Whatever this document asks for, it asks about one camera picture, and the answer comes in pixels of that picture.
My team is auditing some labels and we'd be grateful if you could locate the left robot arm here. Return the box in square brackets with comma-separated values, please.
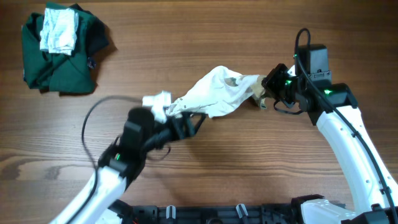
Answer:
[53, 108, 206, 224]

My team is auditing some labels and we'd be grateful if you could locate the dark green folded garment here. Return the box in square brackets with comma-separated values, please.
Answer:
[21, 2, 109, 95]

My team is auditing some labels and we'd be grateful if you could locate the white tan green shirt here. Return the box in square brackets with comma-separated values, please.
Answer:
[166, 65, 269, 119]

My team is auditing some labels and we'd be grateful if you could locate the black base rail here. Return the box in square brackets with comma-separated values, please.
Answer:
[109, 200, 292, 224]

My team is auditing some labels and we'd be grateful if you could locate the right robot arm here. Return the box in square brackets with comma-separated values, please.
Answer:
[262, 44, 397, 223]

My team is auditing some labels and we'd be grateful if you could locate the light patterned folded cloth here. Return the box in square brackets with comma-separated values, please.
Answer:
[39, 8, 79, 56]

